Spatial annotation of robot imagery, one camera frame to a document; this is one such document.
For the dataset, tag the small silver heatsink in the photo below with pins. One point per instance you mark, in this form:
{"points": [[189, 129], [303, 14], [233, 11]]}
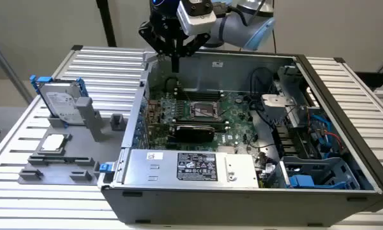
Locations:
{"points": [[227, 150]]}

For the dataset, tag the silver metal drive cage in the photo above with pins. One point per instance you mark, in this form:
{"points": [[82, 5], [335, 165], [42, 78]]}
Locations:
{"points": [[290, 81]]}

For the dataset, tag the green motherboard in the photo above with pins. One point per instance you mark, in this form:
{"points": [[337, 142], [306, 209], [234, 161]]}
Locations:
{"points": [[239, 119]]}

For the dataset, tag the green RAM stick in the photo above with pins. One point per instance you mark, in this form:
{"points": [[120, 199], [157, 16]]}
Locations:
{"points": [[64, 158]]}

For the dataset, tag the blue case release latch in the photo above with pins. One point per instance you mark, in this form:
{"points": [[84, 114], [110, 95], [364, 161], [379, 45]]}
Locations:
{"points": [[105, 167]]}

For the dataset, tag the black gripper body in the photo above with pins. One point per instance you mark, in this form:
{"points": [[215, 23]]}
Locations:
{"points": [[164, 24]]}

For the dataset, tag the disk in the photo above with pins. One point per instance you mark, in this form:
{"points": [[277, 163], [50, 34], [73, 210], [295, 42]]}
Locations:
{"points": [[60, 100]]}

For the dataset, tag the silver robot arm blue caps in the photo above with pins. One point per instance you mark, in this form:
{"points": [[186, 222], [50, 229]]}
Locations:
{"points": [[235, 26]]}

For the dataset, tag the black graphics card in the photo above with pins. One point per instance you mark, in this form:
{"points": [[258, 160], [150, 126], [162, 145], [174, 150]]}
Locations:
{"points": [[194, 134]]}

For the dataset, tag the silver metal bracket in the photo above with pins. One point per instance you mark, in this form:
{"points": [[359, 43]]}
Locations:
{"points": [[273, 101]]}

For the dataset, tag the black open PC case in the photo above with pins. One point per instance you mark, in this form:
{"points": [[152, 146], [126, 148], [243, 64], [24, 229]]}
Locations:
{"points": [[210, 206]]}

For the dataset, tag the silver CPU chip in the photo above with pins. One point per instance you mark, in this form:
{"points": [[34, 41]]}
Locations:
{"points": [[52, 141]]}

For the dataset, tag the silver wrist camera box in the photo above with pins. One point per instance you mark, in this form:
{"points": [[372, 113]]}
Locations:
{"points": [[197, 24]]}

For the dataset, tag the CPU socket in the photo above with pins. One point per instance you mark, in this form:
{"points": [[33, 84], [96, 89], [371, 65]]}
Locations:
{"points": [[203, 110]]}

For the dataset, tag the grey parts rack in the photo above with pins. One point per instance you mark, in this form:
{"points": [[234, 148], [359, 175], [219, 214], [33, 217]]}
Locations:
{"points": [[80, 148]]}

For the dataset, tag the grey metal frame bar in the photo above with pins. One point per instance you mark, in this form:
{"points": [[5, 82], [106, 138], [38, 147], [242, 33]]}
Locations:
{"points": [[9, 69]]}

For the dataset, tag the black stand pole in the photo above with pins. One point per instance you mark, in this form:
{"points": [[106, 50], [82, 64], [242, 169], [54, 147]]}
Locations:
{"points": [[106, 24]]}

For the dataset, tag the silver power supply unit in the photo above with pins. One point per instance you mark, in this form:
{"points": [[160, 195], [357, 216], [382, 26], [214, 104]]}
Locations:
{"points": [[165, 170]]}

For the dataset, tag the blue-grey disk bay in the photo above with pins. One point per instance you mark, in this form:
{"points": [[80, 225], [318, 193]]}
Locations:
{"points": [[325, 167]]}

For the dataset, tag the blue bay clip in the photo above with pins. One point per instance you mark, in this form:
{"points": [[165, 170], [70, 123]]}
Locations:
{"points": [[301, 180]]}

